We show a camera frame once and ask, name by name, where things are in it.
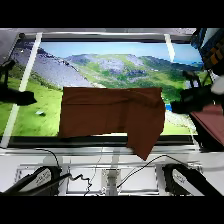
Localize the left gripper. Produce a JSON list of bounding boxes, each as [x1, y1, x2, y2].
[[9, 89, 38, 107]]

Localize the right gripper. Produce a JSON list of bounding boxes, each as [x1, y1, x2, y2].
[[170, 85, 214, 115]]

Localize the dark red garment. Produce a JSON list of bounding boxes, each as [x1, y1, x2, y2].
[[189, 103, 224, 148]]

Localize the checked shirt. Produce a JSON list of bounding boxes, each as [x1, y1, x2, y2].
[[199, 35, 224, 71]]

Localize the dark blue garment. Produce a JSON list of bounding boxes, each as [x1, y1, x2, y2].
[[190, 28, 208, 51]]

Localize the brown garment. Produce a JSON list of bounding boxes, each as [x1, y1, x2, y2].
[[57, 86, 167, 162]]

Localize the black cable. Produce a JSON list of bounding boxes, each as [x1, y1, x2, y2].
[[67, 173, 94, 197], [34, 148, 62, 170], [116, 154, 190, 189]]

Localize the silver frame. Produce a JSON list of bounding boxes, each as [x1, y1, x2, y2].
[[0, 145, 224, 197]]

